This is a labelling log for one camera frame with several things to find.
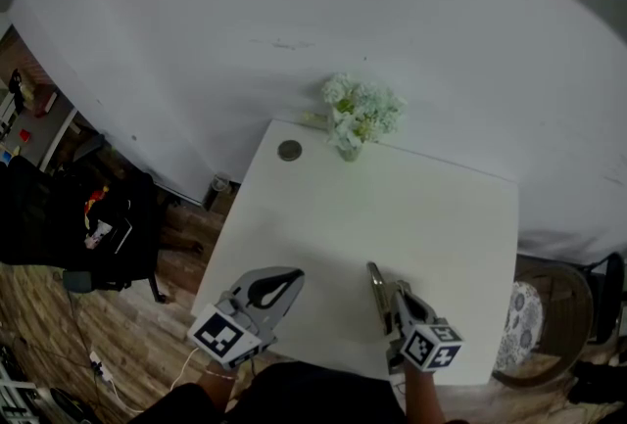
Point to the small red box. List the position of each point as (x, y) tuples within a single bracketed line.
[(24, 134)]

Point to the white power strip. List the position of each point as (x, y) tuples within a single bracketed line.
[(102, 367)]

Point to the patterned seat cushion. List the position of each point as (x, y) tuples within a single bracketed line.
[(521, 324)]

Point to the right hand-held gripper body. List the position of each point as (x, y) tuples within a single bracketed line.
[(431, 343)]

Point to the white crumpled packet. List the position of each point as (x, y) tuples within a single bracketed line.
[(96, 234)]

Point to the person's black clothing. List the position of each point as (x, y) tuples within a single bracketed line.
[(303, 395)]

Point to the person's left forearm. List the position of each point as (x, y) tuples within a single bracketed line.
[(215, 385)]

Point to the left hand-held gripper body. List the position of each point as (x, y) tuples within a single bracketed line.
[(255, 314)]

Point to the black office chair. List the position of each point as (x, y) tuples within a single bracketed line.
[(44, 216)]

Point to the person's right forearm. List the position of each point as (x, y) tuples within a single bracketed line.
[(423, 395)]

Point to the pale flowers in glass vase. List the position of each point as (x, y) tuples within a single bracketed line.
[(362, 113)]

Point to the black metal stand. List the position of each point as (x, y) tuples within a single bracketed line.
[(612, 295)]

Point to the wicker chair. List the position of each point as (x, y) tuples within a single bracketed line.
[(563, 314)]

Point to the black tablet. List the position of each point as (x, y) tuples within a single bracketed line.
[(122, 236)]

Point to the white table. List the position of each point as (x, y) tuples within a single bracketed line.
[(372, 216)]

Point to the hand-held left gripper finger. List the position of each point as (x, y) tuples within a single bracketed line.
[(295, 282)]

